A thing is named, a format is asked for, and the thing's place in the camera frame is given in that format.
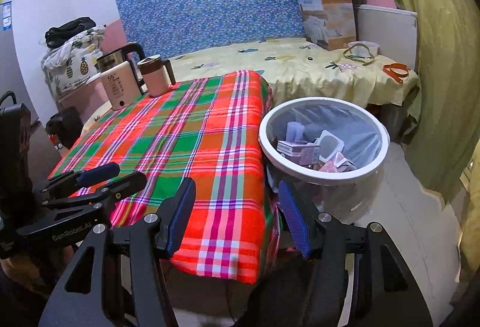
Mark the pink mug with brown lid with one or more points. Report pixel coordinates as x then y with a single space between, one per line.
155 81

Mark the yellow pineapple print bed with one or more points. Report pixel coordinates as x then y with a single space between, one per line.
281 61

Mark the white bowl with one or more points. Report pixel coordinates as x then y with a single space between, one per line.
371 48

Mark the yellow-green curtain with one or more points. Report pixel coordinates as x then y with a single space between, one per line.
442 49

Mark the pink storage box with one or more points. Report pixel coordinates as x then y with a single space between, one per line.
82 102

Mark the cardboard bedding box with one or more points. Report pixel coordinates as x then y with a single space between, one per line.
330 19

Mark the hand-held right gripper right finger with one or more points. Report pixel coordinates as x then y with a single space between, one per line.
292 214

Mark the plaid tablecloth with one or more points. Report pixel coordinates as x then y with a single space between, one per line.
187 132

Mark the blue floral headboard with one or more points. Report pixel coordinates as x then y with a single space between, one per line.
225 1

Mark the black bag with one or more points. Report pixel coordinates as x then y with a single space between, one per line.
67 31

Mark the white trash bin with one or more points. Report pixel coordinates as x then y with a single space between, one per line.
267 147

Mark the white board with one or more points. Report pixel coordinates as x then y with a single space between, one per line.
386 31

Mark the steel and pink electric kettle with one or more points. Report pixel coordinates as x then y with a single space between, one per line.
116 87

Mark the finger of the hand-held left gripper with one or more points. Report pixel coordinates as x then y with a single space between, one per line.
120 188
97 174

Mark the white foam fruit net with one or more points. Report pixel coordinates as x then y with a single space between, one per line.
296 130

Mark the purple milk carton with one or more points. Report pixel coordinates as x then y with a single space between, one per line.
296 152

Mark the pineapple print quilt bundle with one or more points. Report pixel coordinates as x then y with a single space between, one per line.
71 64

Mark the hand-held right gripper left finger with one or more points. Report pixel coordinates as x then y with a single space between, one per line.
180 214

